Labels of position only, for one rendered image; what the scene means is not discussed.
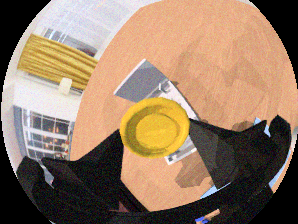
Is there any yellow plate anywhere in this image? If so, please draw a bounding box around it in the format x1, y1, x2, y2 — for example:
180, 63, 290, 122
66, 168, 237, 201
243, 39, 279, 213
120, 97, 190, 159

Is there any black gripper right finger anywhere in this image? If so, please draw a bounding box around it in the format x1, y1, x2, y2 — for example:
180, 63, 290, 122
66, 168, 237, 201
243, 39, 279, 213
189, 117, 267, 190

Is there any light blue square mat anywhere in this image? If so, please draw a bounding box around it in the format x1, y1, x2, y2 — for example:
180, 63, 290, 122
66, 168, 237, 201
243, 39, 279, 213
200, 117, 291, 198

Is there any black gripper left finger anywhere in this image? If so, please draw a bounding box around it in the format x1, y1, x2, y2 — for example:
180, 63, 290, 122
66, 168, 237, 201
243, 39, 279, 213
41, 129, 125, 210

